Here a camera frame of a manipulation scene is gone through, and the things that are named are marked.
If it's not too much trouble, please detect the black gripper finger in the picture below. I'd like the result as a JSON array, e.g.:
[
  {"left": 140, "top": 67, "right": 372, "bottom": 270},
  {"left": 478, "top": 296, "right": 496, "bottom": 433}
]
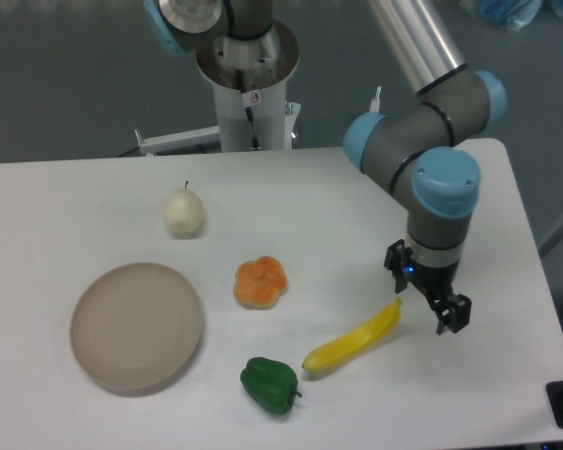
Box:
[
  {"left": 384, "top": 239, "right": 412, "bottom": 293},
  {"left": 426, "top": 290, "right": 472, "bottom": 335}
]

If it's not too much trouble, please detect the beige round plate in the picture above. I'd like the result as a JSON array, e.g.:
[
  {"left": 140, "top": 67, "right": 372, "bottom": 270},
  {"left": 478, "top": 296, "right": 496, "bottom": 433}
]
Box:
[{"left": 69, "top": 262, "right": 205, "bottom": 397}]

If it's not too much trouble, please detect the white metal bracket right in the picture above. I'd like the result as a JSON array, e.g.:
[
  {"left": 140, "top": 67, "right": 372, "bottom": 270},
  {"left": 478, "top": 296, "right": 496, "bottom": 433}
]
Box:
[{"left": 369, "top": 85, "right": 382, "bottom": 113}]

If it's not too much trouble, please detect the yellow banana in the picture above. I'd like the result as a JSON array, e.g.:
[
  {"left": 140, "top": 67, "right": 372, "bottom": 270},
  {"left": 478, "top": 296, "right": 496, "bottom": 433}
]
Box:
[{"left": 301, "top": 297, "right": 403, "bottom": 373}]

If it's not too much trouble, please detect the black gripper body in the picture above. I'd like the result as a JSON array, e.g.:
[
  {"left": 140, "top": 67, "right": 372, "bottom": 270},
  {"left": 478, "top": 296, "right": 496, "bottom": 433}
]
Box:
[{"left": 408, "top": 247, "right": 461, "bottom": 300}]

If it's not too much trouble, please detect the white pear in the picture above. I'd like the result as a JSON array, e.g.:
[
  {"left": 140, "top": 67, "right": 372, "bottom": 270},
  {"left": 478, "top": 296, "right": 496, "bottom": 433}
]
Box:
[{"left": 163, "top": 181, "right": 205, "bottom": 239}]

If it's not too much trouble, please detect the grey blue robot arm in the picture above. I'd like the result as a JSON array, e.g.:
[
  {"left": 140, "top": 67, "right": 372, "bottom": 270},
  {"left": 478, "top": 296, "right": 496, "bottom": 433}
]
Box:
[{"left": 144, "top": 1, "right": 507, "bottom": 332}]

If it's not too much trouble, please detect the blue plastic bag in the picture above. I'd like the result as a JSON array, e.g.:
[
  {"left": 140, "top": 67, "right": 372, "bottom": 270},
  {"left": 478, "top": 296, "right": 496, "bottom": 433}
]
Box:
[{"left": 458, "top": 0, "right": 563, "bottom": 31}]

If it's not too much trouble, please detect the white metal bracket left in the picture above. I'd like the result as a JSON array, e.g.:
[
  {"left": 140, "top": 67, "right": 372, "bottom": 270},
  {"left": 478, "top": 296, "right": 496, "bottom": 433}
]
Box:
[{"left": 134, "top": 126, "right": 220, "bottom": 156}]

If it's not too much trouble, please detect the orange braided bread roll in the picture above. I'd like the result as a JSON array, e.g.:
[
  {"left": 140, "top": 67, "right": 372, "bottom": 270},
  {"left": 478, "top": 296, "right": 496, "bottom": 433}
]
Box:
[{"left": 233, "top": 256, "right": 288, "bottom": 309}]

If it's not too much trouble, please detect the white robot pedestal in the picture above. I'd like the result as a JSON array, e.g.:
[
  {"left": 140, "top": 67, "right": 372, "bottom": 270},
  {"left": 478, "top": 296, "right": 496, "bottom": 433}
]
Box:
[{"left": 196, "top": 20, "right": 299, "bottom": 153}]

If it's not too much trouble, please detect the white metal bracket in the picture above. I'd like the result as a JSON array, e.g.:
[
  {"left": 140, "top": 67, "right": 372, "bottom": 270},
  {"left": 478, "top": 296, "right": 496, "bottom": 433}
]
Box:
[
  {"left": 134, "top": 126, "right": 220, "bottom": 156},
  {"left": 369, "top": 85, "right": 382, "bottom": 113}
]

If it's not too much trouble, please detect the green bell pepper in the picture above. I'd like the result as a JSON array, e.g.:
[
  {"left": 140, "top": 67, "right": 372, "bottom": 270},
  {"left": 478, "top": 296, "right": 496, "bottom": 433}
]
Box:
[{"left": 240, "top": 356, "right": 302, "bottom": 415}]

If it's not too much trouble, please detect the black cable on pedestal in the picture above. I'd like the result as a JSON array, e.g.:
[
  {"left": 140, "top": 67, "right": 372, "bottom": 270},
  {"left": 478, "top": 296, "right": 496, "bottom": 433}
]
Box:
[{"left": 234, "top": 68, "right": 261, "bottom": 151}]

